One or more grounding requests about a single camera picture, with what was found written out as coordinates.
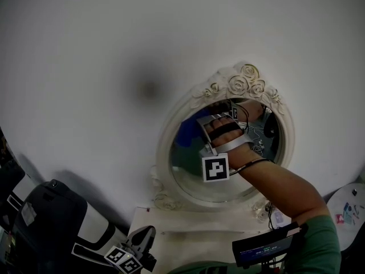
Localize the white dressing table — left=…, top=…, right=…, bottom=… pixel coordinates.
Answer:
left=127, top=206, right=291, bottom=268

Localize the person's right forearm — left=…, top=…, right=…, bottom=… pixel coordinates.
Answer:
left=228, top=152, right=331, bottom=231

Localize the black cable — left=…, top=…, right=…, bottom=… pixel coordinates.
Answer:
left=267, top=201, right=276, bottom=231

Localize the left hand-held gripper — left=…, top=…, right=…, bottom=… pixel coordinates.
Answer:
left=103, top=225, right=158, bottom=274

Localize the black and white exercise machine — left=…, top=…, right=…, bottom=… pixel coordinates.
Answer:
left=13, top=178, right=128, bottom=274

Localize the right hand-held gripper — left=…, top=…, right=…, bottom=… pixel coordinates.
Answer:
left=196, top=112, right=255, bottom=183

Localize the person's right hand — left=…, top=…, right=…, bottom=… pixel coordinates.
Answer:
left=204, top=117, right=262, bottom=171

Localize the thin wrist bracelet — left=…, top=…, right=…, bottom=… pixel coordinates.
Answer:
left=228, top=158, right=275, bottom=177

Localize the ornate white oval mirror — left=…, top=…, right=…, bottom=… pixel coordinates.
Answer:
left=149, top=62, right=296, bottom=213

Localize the blue card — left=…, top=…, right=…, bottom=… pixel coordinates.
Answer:
left=343, top=203, right=355, bottom=225

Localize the black display screen device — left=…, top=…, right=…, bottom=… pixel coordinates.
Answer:
left=232, top=223, right=309, bottom=269

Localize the small white printed box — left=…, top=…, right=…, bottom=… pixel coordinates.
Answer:
left=272, top=209, right=286, bottom=228

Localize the person's green shirt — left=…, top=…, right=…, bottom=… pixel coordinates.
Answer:
left=168, top=215, right=342, bottom=274

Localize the white round pedestal table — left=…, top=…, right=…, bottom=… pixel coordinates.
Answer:
left=326, top=183, right=365, bottom=252

